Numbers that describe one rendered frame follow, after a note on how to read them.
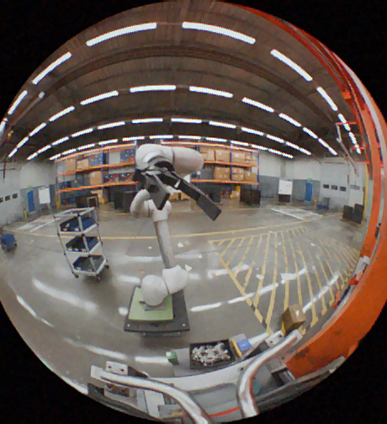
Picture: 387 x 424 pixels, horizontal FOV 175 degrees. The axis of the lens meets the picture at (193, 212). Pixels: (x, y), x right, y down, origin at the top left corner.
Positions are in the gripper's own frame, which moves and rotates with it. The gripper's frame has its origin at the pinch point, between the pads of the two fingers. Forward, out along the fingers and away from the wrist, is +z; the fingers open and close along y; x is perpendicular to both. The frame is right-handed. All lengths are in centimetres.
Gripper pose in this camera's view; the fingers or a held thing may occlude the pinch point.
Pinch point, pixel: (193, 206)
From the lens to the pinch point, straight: 22.3
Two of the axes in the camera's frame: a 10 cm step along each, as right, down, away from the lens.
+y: 6.8, 1.6, 7.1
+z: 5.1, 5.9, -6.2
